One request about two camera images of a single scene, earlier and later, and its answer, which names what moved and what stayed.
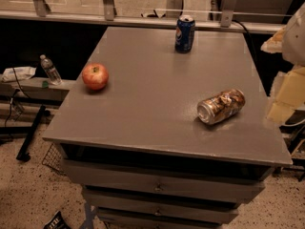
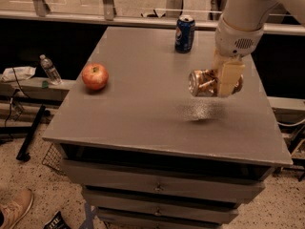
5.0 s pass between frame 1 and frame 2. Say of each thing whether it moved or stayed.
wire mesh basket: stayed
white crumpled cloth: stayed
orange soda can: moved
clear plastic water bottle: stayed
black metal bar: stayed
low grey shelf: stayed
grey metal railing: stayed
